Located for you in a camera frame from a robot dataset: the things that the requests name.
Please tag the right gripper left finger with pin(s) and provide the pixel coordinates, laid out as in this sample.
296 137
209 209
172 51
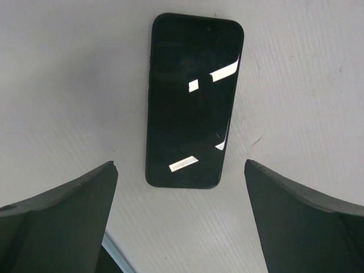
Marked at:
61 230

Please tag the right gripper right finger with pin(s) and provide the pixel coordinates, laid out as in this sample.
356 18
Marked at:
301 229

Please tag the black phone case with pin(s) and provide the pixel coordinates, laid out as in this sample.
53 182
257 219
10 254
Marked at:
193 76

